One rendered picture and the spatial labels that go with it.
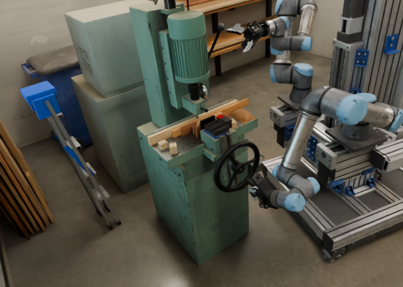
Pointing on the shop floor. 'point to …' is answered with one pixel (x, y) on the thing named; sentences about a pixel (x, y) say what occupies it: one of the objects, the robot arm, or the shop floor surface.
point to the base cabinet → (199, 208)
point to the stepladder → (67, 143)
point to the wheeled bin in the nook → (62, 88)
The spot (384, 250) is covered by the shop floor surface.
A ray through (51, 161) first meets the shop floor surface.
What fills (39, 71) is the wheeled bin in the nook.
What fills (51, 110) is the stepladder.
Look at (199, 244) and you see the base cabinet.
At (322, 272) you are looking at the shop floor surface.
